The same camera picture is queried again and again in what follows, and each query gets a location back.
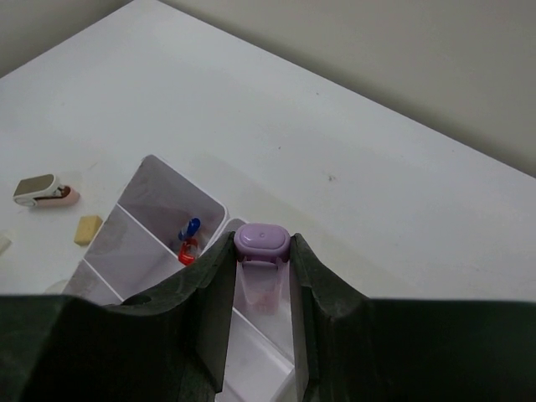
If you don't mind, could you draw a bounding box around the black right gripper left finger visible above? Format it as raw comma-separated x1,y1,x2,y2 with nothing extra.
1,234,236,401

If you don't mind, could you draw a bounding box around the pink white stapler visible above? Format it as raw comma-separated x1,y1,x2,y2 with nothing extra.
13,173,80,209

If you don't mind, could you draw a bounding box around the white left organizer container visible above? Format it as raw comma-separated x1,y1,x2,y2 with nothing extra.
63,155,228,305

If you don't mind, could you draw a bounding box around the white organizer container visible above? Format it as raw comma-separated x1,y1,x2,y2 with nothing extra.
217,217,296,402
63,155,228,305

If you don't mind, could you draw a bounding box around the pastel purple highlighter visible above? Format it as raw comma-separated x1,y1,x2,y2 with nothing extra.
234,223,291,315

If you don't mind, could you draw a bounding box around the white right organizer container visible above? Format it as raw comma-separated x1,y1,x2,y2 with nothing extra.
217,217,296,402

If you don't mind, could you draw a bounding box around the small yellow eraser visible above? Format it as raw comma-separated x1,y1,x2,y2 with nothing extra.
74,215,103,246

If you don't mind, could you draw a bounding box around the red pen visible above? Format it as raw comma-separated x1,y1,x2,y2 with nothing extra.
178,238,198,265

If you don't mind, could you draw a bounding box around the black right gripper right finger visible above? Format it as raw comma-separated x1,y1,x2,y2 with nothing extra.
290,234,535,401

